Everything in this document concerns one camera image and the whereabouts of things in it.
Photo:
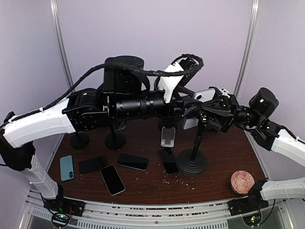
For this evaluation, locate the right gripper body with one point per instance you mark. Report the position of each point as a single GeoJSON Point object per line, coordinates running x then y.
{"type": "Point", "coordinates": [226, 121]}

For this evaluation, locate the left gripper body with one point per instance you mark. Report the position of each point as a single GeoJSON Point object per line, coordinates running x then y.
{"type": "Point", "coordinates": [176, 108]}

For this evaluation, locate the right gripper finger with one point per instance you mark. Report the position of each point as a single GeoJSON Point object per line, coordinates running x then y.
{"type": "Point", "coordinates": [218, 94]}
{"type": "Point", "coordinates": [216, 110]}

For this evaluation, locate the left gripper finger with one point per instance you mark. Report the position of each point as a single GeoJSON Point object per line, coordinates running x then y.
{"type": "Point", "coordinates": [185, 95]}
{"type": "Point", "coordinates": [194, 109]}

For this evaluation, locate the black phone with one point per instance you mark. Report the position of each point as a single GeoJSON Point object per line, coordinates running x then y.
{"type": "Point", "coordinates": [93, 164]}
{"type": "Point", "coordinates": [202, 96]}

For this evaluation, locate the pink phone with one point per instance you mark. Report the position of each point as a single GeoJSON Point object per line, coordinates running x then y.
{"type": "Point", "coordinates": [168, 161]}

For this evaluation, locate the teal phone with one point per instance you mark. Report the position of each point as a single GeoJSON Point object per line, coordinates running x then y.
{"type": "Point", "coordinates": [66, 168]}
{"type": "Point", "coordinates": [132, 161]}

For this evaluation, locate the white phone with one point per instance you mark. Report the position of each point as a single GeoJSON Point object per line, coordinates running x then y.
{"type": "Point", "coordinates": [112, 180]}

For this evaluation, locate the teal phone front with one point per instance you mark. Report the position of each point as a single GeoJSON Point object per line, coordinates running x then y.
{"type": "Point", "coordinates": [66, 168]}

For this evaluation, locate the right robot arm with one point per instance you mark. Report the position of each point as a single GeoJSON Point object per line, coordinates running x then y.
{"type": "Point", "coordinates": [271, 136]}

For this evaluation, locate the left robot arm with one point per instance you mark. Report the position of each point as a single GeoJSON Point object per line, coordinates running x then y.
{"type": "Point", "coordinates": [128, 92]}

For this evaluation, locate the black wedge phone stand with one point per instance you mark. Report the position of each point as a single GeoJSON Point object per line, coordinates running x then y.
{"type": "Point", "coordinates": [212, 126]}

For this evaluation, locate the white folding phone stand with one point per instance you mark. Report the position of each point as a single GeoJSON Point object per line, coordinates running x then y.
{"type": "Point", "coordinates": [168, 137]}

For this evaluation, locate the right aluminium frame post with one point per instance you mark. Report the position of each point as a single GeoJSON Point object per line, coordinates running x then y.
{"type": "Point", "coordinates": [249, 44]}

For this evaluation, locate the aluminium frame post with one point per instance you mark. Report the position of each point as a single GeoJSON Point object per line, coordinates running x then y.
{"type": "Point", "coordinates": [249, 44]}
{"type": "Point", "coordinates": [60, 41]}

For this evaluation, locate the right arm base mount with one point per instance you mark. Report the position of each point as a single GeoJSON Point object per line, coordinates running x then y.
{"type": "Point", "coordinates": [251, 211]}

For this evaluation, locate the left aluminium frame post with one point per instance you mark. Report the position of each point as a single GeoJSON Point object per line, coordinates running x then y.
{"type": "Point", "coordinates": [60, 41]}

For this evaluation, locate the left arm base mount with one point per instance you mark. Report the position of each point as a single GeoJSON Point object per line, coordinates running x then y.
{"type": "Point", "coordinates": [63, 211]}

